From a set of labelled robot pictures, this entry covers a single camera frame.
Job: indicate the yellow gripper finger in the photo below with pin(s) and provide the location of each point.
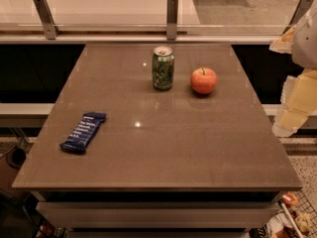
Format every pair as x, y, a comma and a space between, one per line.
283, 45
298, 101

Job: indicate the red apple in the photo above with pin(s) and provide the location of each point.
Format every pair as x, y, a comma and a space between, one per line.
203, 80

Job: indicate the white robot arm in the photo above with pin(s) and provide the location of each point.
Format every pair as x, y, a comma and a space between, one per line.
304, 44

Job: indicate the blue rxbar wrapper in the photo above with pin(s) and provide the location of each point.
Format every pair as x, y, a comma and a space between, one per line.
83, 133

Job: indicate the green soda can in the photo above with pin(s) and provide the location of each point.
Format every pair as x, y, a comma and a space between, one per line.
163, 68

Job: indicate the grey table drawer front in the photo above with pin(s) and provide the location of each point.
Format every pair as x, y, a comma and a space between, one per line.
199, 215

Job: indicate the right metal railing bracket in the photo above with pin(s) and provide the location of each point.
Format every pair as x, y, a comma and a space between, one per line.
302, 7

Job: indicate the metal railing bracket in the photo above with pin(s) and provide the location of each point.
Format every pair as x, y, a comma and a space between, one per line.
50, 29
171, 19
302, 7

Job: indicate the wire basket with snacks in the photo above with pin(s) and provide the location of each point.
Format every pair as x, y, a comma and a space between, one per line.
296, 219

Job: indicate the middle metal railing bracket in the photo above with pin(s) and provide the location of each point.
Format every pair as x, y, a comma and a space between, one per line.
171, 19

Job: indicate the left metal railing bracket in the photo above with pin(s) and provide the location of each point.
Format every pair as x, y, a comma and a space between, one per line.
50, 29

